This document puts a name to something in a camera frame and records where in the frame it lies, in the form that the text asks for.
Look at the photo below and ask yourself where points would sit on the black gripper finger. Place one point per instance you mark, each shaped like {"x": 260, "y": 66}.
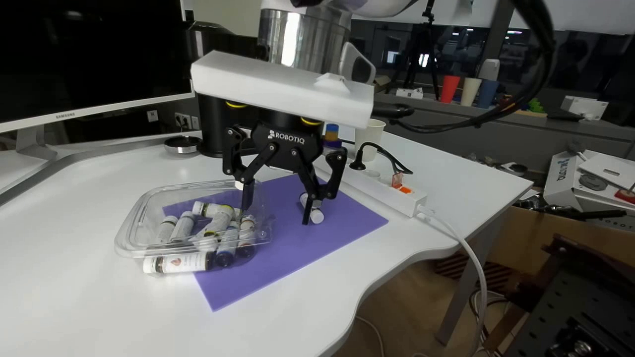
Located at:
{"x": 233, "y": 144}
{"x": 314, "y": 187}

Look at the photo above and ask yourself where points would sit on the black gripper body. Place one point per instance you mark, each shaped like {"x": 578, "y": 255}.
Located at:
{"x": 286, "y": 138}

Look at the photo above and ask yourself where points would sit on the clear plastic bowl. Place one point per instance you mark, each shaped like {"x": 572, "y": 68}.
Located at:
{"x": 151, "y": 219}

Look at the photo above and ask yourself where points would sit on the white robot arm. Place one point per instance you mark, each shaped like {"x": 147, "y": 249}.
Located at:
{"x": 302, "y": 35}

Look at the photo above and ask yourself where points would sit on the white tube on mat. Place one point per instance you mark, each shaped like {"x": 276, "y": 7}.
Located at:
{"x": 316, "y": 215}

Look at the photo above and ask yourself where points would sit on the purple mat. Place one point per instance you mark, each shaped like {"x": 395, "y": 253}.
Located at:
{"x": 286, "y": 243}

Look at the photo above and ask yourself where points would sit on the white power strip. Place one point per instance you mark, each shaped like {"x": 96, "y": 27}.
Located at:
{"x": 405, "y": 201}

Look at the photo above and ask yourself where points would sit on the pile of white tubes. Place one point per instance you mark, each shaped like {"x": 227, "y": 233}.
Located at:
{"x": 217, "y": 237}

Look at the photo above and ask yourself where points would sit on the white framed monitor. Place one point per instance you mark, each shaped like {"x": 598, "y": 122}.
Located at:
{"x": 64, "y": 61}

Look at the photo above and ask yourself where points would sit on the white box on shelf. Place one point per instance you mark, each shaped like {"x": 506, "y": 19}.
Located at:
{"x": 590, "y": 182}

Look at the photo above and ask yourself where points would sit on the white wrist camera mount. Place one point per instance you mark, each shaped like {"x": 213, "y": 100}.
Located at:
{"x": 306, "y": 94}

